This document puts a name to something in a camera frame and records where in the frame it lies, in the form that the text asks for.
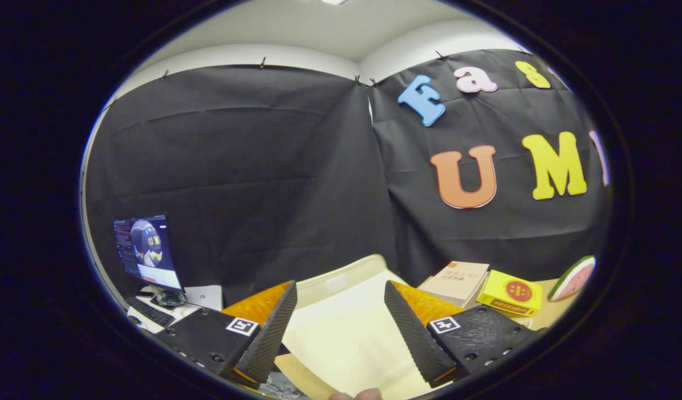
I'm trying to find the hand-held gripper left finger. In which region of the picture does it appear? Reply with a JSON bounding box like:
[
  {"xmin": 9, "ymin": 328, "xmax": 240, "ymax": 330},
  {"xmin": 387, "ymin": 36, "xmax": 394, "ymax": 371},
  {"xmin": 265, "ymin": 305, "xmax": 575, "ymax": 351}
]
[{"xmin": 155, "ymin": 280, "xmax": 298, "ymax": 388}]

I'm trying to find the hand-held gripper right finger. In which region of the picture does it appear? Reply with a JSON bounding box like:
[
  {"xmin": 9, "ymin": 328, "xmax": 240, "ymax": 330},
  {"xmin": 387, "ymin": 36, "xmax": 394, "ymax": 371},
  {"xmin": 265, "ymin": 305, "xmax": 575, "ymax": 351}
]
[{"xmin": 384, "ymin": 280, "xmax": 547, "ymax": 388}]

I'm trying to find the cream storage box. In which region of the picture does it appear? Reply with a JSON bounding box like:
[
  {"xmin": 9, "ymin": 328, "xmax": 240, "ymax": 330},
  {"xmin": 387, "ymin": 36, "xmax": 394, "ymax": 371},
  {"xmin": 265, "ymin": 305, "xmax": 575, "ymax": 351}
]
[{"xmin": 274, "ymin": 254, "xmax": 439, "ymax": 399}]

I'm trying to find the white paper sheet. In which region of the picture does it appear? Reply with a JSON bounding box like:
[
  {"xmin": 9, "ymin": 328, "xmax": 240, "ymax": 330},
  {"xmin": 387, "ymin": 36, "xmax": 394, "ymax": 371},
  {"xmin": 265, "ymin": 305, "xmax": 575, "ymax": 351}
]
[{"xmin": 183, "ymin": 285, "xmax": 223, "ymax": 312}]

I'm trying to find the beige book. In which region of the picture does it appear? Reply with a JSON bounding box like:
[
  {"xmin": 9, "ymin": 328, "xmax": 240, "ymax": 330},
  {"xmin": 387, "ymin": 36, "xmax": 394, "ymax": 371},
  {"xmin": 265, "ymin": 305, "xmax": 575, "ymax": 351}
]
[{"xmin": 417, "ymin": 261, "xmax": 490, "ymax": 309}]

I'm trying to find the yellow book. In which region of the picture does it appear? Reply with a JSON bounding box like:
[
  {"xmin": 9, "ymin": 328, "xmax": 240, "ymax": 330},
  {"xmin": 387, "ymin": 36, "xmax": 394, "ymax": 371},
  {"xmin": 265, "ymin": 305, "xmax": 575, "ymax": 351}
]
[{"xmin": 476, "ymin": 270, "xmax": 544, "ymax": 317}]

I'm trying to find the black keyboard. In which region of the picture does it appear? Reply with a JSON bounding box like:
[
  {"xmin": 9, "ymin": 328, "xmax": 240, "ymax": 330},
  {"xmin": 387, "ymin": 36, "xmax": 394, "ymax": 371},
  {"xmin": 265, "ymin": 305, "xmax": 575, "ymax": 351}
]
[{"xmin": 125, "ymin": 296, "xmax": 176, "ymax": 327}]

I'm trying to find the computer monitor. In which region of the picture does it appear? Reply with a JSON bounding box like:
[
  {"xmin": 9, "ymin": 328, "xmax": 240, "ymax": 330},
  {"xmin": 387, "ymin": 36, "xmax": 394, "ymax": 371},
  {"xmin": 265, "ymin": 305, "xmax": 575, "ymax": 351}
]
[{"xmin": 113, "ymin": 215, "xmax": 187, "ymax": 308}]

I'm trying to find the watermelon slice plush toy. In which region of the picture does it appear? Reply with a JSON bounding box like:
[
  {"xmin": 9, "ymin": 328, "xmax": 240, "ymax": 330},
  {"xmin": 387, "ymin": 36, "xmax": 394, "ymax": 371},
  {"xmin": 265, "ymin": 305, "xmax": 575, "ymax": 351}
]
[{"xmin": 548, "ymin": 255, "xmax": 596, "ymax": 302}]

